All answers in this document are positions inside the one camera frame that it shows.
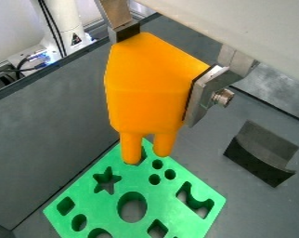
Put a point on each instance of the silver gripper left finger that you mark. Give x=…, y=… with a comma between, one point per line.
x=116, y=13

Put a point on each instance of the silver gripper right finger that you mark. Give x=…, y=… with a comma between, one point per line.
x=210, y=87

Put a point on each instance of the orange three prong block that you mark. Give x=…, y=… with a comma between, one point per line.
x=148, y=78

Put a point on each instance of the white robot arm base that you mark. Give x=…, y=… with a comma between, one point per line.
x=64, y=35

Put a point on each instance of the green shape sorter board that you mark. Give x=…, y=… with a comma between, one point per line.
x=152, y=200

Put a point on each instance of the black curved holder bracket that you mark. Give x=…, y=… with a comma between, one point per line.
x=263, y=153

